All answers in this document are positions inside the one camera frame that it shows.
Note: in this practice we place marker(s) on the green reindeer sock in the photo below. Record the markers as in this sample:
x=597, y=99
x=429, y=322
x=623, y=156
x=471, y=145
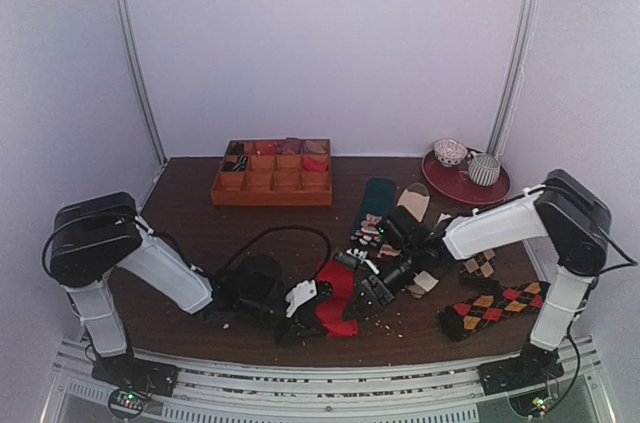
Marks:
x=377, y=202

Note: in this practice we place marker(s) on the patterned white bowl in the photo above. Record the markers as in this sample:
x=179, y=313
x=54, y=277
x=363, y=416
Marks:
x=449, y=152

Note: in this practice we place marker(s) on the aluminium post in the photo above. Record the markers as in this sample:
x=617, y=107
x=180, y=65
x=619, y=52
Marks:
x=524, y=34
x=138, y=80

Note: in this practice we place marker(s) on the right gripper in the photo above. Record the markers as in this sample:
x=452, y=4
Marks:
x=376, y=288

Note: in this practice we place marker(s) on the brown argyle sock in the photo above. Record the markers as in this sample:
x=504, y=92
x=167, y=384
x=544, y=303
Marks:
x=478, y=266

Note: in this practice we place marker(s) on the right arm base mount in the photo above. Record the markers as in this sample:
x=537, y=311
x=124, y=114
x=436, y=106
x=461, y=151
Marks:
x=525, y=378

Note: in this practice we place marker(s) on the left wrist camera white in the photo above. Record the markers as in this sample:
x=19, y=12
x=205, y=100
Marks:
x=299, y=295

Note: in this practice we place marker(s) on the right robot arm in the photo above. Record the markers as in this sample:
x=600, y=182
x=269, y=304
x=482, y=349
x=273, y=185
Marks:
x=560, y=210

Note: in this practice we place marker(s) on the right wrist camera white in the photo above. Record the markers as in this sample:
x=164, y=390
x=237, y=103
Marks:
x=354, y=259

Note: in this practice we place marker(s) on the rolled red sock in tray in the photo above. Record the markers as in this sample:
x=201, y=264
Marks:
x=316, y=163

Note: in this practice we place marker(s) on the white brown sock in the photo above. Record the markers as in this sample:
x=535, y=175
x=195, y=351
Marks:
x=425, y=283

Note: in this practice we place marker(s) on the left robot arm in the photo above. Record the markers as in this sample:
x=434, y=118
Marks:
x=92, y=238

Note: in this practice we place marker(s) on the aluminium table rail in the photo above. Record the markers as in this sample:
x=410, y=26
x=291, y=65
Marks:
x=389, y=373

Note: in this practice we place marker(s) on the black white sock in tray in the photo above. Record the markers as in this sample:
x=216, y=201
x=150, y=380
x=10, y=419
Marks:
x=236, y=163

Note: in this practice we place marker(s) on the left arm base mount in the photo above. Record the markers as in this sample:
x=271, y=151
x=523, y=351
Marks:
x=136, y=383

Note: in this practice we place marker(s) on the red plate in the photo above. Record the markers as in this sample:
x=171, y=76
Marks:
x=454, y=183

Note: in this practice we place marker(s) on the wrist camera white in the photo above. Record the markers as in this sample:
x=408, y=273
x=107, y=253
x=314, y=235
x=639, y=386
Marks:
x=354, y=259
x=299, y=295

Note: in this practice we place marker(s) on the black red argyle sock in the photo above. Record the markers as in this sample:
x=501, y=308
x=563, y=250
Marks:
x=492, y=305

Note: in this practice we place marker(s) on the cream striped sock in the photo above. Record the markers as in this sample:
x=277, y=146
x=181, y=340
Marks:
x=415, y=199

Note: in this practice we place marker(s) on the striped grey cup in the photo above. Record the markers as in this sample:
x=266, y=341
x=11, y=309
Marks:
x=483, y=169

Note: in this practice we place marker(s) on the wooden divided organizer tray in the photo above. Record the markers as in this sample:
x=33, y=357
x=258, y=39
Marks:
x=275, y=176

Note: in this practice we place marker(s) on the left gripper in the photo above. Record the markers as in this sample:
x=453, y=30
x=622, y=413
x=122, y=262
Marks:
x=304, y=324

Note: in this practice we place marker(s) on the left aluminium post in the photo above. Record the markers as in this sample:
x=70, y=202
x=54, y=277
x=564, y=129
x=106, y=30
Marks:
x=138, y=80

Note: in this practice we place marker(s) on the right aluminium post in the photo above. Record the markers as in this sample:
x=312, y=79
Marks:
x=524, y=34

